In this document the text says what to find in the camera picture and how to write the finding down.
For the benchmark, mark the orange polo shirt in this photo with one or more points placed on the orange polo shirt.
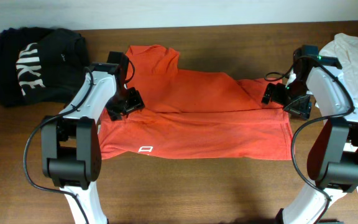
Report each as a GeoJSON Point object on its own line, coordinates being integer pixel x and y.
{"type": "Point", "coordinates": [195, 115]}

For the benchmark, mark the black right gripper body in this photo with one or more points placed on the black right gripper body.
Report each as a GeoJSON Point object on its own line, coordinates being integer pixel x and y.
{"type": "Point", "coordinates": [294, 98]}

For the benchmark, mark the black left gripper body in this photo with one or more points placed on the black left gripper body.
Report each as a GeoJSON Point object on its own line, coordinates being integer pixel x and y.
{"type": "Point", "coordinates": [125, 101]}

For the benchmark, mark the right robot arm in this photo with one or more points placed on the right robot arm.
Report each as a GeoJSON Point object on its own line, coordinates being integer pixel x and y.
{"type": "Point", "coordinates": [315, 90]}

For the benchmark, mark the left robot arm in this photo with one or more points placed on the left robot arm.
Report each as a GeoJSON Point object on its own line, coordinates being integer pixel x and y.
{"type": "Point", "coordinates": [71, 154]}

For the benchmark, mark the black folded shirt white lettering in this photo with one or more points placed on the black folded shirt white lettering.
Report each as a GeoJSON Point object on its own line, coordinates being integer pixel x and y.
{"type": "Point", "coordinates": [40, 64]}

